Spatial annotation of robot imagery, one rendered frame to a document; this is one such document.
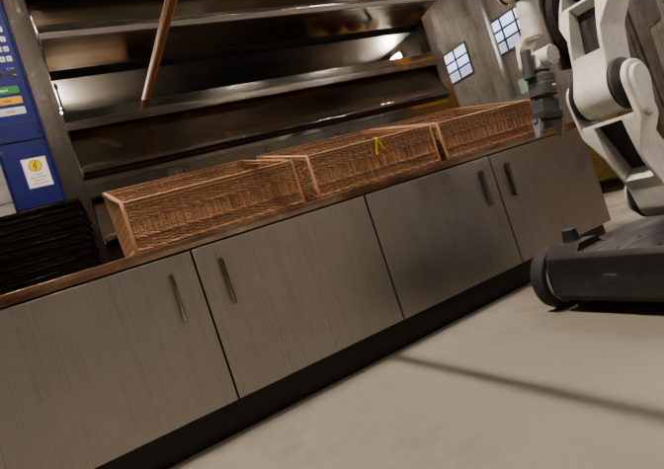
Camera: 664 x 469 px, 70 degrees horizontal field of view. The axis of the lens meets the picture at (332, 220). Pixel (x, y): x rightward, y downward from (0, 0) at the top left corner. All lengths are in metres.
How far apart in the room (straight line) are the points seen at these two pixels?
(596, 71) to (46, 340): 1.60
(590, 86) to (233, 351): 1.24
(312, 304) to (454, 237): 0.61
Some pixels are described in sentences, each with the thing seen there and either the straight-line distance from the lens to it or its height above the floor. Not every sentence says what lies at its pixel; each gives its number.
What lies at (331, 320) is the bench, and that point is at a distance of 1.54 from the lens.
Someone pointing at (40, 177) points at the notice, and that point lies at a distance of 1.96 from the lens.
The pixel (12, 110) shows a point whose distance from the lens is 2.03.
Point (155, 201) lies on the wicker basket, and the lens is 1.46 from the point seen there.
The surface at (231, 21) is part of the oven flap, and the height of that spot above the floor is 1.39.
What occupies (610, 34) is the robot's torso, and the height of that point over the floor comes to 0.75.
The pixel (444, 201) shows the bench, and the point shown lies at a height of 0.43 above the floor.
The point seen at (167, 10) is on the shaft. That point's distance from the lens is 1.47.
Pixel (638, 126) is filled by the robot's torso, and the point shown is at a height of 0.48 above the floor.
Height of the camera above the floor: 0.51
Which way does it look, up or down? 1 degrees down
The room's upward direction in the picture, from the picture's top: 18 degrees counter-clockwise
